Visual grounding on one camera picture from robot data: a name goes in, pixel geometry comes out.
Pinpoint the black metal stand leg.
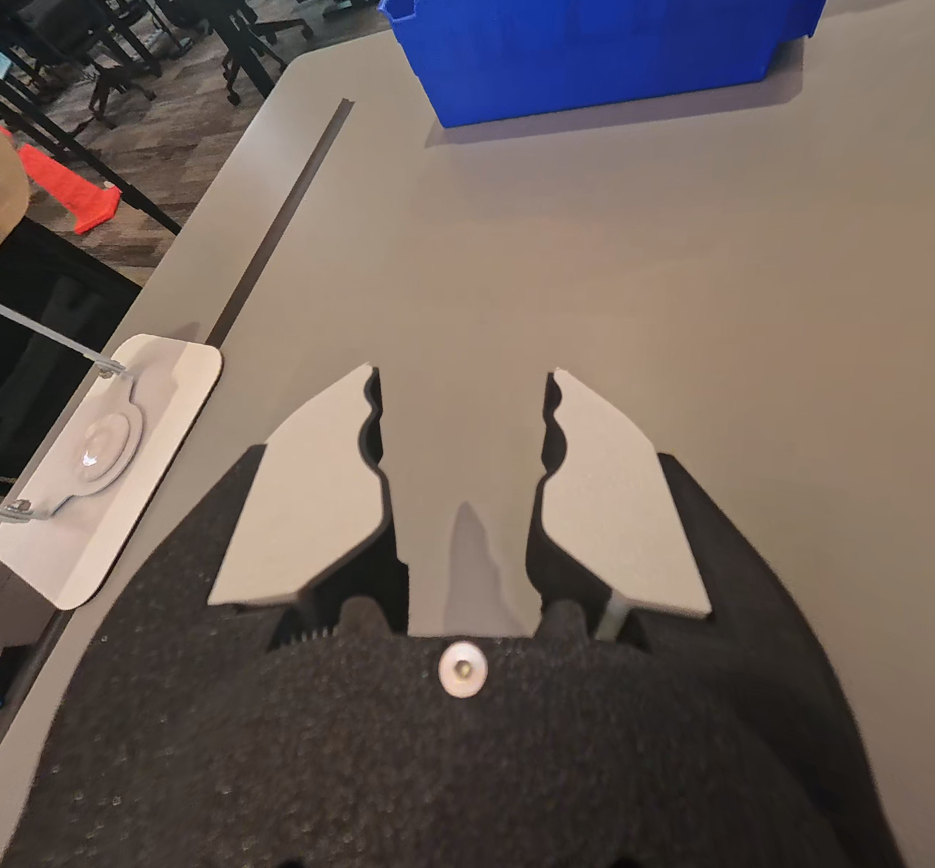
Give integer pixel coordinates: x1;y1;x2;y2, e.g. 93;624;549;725
0;79;184;235

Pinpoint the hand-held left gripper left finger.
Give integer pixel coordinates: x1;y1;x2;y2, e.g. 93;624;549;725
207;364;393;606

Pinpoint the white board stand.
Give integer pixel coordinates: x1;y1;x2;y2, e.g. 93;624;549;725
0;302;224;612

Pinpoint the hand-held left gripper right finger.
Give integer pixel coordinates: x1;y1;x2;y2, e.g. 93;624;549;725
541;368;713;642

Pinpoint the orange traffic cone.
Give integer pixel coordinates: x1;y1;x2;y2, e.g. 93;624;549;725
18;143;123;235

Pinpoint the blue plastic object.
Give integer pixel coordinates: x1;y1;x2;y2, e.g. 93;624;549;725
378;0;837;130

